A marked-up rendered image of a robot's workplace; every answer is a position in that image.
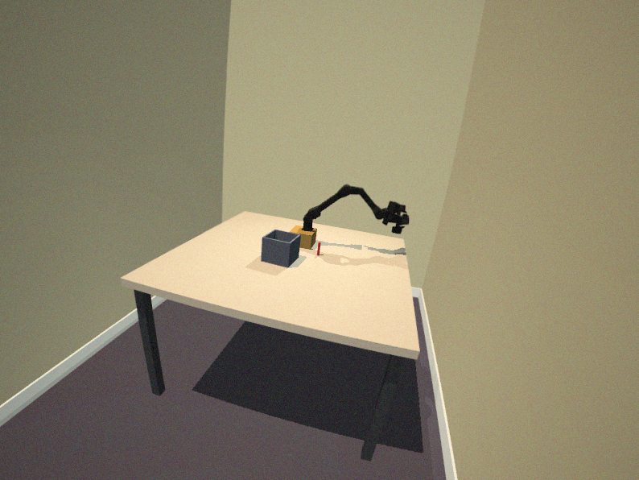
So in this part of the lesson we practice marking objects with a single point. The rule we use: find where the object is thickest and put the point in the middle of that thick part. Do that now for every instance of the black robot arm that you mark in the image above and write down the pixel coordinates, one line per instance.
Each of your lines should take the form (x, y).
(388, 214)

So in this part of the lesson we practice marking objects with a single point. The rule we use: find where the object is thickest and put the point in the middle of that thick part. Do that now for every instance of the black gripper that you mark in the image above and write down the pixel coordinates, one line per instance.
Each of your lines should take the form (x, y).
(398, 229)

